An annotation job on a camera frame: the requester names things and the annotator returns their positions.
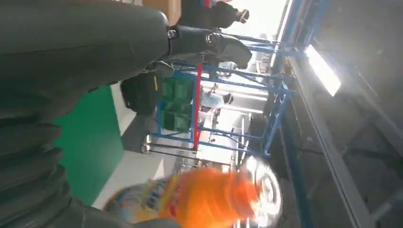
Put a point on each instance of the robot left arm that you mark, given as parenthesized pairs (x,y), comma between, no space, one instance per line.
(28,176)

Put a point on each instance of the ceiling light panel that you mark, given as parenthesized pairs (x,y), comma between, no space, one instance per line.
(322,70)

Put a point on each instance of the person in pale top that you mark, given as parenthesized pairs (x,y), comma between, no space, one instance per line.
(214,100)

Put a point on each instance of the green table mat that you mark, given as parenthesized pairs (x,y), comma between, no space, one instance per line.
(91,148)

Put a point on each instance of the black carrying case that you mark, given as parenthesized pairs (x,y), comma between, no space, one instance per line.
(141,94)

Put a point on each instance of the orange drink bottle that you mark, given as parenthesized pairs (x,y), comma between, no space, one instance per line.
(204,198)

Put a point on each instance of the blue metal rack frame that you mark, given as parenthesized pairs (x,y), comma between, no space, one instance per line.
(277,122)

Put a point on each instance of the person in black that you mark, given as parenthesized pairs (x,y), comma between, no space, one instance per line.
(201,14)

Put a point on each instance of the green plastic crate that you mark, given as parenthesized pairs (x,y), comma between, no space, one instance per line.
(176,121)
(178,89)

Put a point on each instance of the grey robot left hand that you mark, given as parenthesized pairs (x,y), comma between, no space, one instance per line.
(78,41)

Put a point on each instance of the white table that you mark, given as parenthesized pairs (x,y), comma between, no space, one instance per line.
(135,171)

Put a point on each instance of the cardboard box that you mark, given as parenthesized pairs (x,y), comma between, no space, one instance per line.
(167,9)

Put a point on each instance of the red post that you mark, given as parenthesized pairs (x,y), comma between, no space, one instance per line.
(197,104)

